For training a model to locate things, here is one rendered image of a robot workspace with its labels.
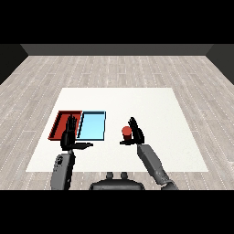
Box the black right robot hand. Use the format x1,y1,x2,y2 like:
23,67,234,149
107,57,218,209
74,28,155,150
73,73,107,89
119,116,145,146

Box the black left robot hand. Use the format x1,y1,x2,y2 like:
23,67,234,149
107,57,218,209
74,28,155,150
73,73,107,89
59,115,94,152

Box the small red can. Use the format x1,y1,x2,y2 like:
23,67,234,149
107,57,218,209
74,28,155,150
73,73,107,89
121,125,133,143

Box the red shallow open box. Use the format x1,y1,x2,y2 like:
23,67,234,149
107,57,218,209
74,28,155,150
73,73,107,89
48,110,83,142

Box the light blue shallow open box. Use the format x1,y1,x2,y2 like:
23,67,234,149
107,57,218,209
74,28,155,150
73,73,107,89
76,111,107,142

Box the dark grey robot body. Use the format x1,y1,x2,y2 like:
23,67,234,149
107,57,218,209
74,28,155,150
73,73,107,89
89,172,146,191

